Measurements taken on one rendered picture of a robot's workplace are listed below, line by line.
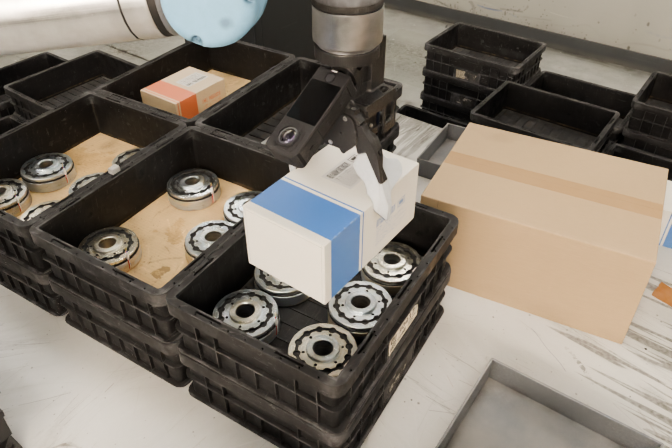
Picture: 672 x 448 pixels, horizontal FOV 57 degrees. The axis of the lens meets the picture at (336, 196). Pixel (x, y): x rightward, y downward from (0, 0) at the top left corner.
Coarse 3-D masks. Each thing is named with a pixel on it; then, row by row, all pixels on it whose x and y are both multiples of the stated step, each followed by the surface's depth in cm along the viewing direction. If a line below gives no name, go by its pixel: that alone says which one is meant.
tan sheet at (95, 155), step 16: (80, 144) 140; (96, 144) 140; (112, 144) 140; (128, 144) 140; (80, 160) 135; (96, 160) 135; (112, 160) 135; (80, 176) 130; (32, 192) 125; (48, 192) 125; (64, 192) 125
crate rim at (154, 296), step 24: (168, 144) 122; (240, 144) 121; (96, 192) 109; (48, 216) 103; (48, 240) 98; (216, 240) 98; (96, 264) 94; (192, 264) 94; (120, 288) 93; (144, 288) 90; (168, 288) 90
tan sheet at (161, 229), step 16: (224, 192) 125; (240, 192) 125; (144, 208) 121; (160, 208) 121; (176, 208) 121; (208, 208) 121; (128, 224) 117; (144, 224) 117; (160, 224) 117; (176, 224) 117; (192, 224) 117; (144, 240) 113; (160, 240) 113; (176, 240) 113; (144, 256) 110; (160, 256) 110; (176, 256) 110; (128, 272) 107; (144, 272) 107; (160, 272) 107; (176, 272) 107
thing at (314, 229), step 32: (320, 160) 79; (352, 160) 79; (288, 192) 74; (320, 192) 74; (352, 192) 74; (256, 224) 72; (288, 224) 69; (320, 224) 69; (352, 224) 69; (384, 224) 77; (256, 256) 75; (288, 256) 71; (320, 256) 67; (352, 256) 72; (320, 288) 70
